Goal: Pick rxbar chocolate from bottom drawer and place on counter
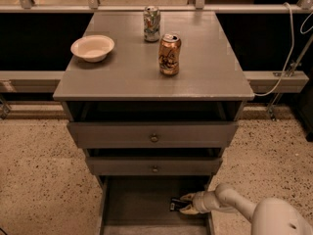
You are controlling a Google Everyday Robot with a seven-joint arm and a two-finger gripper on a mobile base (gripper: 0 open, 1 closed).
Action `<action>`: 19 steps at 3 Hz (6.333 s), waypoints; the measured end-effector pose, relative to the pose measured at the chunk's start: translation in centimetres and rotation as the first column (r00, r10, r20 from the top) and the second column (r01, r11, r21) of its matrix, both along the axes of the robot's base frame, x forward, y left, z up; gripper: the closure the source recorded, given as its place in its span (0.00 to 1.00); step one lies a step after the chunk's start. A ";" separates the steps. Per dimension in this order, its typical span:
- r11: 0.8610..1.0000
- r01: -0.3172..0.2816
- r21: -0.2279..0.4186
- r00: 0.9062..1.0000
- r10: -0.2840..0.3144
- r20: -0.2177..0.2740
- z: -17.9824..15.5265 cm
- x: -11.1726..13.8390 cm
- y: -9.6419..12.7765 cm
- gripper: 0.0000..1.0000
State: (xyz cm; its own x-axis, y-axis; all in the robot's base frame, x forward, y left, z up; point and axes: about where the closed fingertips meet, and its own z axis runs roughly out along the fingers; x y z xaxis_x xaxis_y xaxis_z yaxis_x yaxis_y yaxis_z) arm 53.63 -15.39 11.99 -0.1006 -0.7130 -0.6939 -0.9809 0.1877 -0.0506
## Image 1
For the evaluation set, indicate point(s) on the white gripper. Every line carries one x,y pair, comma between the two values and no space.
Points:
200,202

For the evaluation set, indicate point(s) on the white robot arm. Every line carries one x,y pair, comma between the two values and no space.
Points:
271,216

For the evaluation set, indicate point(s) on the grey open bottom drawer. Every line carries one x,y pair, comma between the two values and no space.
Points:
146,205

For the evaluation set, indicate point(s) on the round top drawer knob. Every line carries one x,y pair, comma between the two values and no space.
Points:
154,138

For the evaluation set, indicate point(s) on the grey top drawer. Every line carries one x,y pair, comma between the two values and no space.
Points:
92,135

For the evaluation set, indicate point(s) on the grey middle drawer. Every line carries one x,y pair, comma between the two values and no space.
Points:
143,165

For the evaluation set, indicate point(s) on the grey wooden drawer cabinet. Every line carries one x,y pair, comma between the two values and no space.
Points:
127,85

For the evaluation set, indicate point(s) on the orange soda can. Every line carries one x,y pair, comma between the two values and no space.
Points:
168,53

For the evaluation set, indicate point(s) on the metal stand leg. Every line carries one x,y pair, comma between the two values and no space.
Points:
288,73

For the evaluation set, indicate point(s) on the white bowl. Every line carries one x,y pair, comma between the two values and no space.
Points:
92,48

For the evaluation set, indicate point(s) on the green white soda can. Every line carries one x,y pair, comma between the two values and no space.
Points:
151,23

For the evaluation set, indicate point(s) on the metal railing frame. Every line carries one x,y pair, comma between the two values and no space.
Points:
16,57

